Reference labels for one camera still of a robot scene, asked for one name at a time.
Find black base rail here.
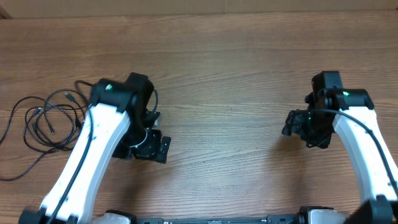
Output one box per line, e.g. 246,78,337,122
93,208,354,224

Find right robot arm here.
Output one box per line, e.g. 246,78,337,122
278,71,397,223

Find black usb cable long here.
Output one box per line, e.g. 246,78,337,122
25,89,88,154

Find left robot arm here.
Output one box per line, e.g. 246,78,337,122
18,72,171,224

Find black usb cable thin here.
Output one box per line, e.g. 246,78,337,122
1,96,85,182

